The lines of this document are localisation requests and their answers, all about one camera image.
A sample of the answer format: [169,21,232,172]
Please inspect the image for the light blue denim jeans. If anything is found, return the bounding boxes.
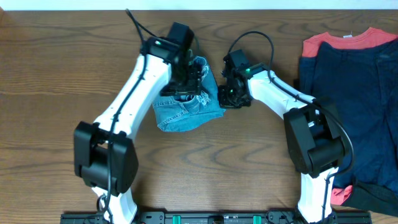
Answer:
[152,56,225,132]

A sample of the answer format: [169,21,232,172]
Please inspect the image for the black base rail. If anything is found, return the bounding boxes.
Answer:
[60,210,373,224]

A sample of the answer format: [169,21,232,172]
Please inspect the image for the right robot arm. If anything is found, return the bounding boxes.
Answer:
[218,63,353,223]

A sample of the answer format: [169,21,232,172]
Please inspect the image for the red t-shirt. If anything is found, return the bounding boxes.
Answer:
[302,27,397,57]

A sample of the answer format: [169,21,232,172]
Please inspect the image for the black garment under pile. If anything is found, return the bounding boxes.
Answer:
[299,78,397,216]

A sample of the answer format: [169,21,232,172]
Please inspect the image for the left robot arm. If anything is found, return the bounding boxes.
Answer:
[60,37,199,223]

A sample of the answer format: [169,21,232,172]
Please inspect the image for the navy blue folded garment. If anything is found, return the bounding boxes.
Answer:
[299,40,397,192]

